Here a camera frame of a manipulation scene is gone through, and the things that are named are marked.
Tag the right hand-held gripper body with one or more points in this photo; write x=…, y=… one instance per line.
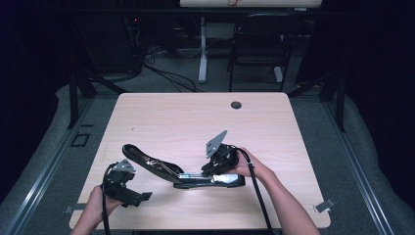
x=225, y=156

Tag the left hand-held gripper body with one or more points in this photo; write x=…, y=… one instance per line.
x=117, y=182

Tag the person's right hand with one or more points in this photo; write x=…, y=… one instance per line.
x=243, y=166

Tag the person's left hand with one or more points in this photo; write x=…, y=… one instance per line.
x=96, y=205

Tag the grey tape piece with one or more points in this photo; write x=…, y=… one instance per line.
x=73, y=208
x=324, y=205

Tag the round table grommet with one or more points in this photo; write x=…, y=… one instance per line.
x=236, y=105

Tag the long white desk leg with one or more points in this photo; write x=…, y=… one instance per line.
x=203, y=65

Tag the short white desk leg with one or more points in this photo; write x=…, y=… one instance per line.
x=278, y=74

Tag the black folding chair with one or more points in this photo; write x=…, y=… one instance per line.
x=261, y=49

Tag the dark computer tower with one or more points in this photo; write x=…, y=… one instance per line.
x=107, y=45

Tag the light background desk top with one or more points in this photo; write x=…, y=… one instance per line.
x=261, y=3

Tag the metal floor rail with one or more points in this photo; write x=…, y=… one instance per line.
x=362, y=182
x=42, y=176

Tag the black metal frame stand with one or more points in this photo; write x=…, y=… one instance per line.
x=73, y=98
x=341, y=104

